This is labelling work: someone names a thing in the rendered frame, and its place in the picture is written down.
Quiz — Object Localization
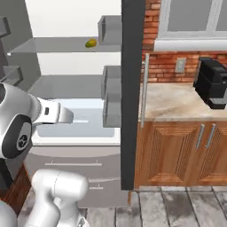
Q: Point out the brown wooden cabinet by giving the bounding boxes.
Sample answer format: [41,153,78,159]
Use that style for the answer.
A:
[0,162,33,216]

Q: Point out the black coffee machine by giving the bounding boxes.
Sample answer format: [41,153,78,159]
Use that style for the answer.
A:
[192,56,227,111]

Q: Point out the long silver fridge door handle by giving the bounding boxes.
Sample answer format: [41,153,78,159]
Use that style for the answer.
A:
[140,52,151,129]

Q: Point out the dark grey fridge door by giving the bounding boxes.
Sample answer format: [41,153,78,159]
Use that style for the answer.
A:
[120,0,147,191]

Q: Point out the grey freezer drawer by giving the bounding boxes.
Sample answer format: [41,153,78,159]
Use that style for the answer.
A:
[74,176,129,208]
[24,145,122,181]

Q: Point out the silver freezer drawer handle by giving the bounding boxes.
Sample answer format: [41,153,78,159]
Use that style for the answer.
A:
[43,160,103,168]
[88,184,105,191]

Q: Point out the grey fridge door bin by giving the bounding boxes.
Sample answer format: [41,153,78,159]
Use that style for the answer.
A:
[102,88,122,129]
[98,14,122,46]
[101,65,122,93]

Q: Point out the glass fridge shelf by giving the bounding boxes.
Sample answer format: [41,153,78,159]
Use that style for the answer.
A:
[6,36,122,55]
[27,74,105,100]

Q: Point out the grey fridge body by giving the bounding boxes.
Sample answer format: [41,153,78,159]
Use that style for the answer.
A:
[0,0,129,208]

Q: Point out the green yellow mango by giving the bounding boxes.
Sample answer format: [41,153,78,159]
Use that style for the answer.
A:
[84,38,98,49]

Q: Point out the silver cupboard door handle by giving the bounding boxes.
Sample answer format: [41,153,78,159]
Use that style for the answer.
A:
[205,122,217,150]
[195,123,206,151]

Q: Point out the grey wall outlet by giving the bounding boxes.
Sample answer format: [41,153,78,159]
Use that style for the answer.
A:
[175,57,187,74]

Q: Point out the clear fridge crisper drawer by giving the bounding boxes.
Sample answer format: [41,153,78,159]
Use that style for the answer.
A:
[31,98,121,147]

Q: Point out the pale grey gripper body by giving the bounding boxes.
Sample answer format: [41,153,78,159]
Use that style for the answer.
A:
[58,103,75,125]

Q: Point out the grey fridge door with bins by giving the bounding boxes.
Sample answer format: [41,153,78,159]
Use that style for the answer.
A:
[0,0,42,93]

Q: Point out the white framed window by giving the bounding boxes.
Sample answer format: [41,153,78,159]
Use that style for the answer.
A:
[153,0,227,53]

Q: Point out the brown wooden cupboard door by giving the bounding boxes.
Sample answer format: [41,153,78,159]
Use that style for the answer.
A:
[196,121,227,187]
[134,121,206,188]

